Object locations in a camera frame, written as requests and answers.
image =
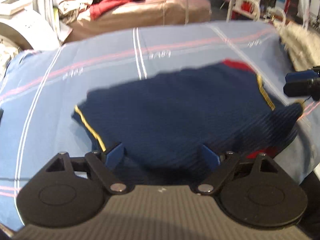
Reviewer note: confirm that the white beauty machine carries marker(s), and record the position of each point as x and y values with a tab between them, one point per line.
27	27

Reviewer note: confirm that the tan massage bed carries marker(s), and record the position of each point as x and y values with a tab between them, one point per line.
150	12

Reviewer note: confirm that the cream crumpled cloth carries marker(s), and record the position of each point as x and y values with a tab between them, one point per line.
70	5

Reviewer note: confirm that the red jacket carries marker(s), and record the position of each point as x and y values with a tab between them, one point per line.
117	0

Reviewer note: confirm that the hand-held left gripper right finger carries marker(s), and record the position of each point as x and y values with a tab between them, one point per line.
210	155

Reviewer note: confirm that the blue striped bed sheet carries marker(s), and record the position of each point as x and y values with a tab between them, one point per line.
75	67

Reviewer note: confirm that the navy striped baby romper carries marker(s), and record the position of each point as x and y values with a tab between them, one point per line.
175	110

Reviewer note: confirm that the floral cloth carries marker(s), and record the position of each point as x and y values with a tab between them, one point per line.
7	60

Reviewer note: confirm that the cream polka dot garment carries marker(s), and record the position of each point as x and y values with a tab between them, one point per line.
300	45

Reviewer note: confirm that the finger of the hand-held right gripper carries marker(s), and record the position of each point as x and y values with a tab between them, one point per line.
297	88
300	76

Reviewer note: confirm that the clear stand pole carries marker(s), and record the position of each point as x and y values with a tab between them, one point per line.
186	5

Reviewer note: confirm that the white printed hanging garment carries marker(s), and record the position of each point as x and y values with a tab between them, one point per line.
48	2

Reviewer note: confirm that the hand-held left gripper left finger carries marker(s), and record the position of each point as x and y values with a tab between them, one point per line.
115	155

